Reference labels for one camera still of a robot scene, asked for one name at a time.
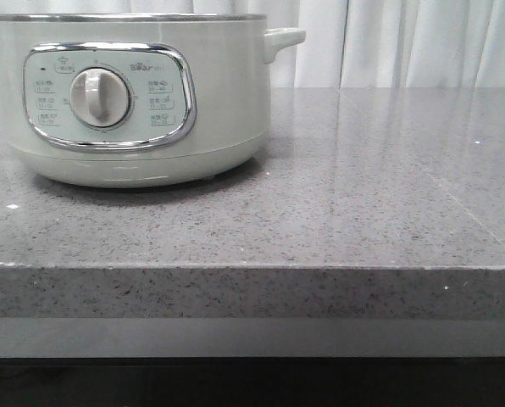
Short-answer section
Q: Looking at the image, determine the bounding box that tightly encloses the pale green electric cooking pot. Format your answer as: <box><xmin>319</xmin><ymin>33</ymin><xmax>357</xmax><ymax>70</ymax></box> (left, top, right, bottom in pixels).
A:
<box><xmin>0</xmin><ymin>13</ymin><xmax>306</xmax><ymax>188</ymax></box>

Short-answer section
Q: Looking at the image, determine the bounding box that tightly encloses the white curtain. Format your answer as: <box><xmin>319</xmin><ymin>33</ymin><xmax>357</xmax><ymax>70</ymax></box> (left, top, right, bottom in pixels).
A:
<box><xmin>0</xmin><ymin>1</ymin><xmax>505</xmax><ymax>88</ymax></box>

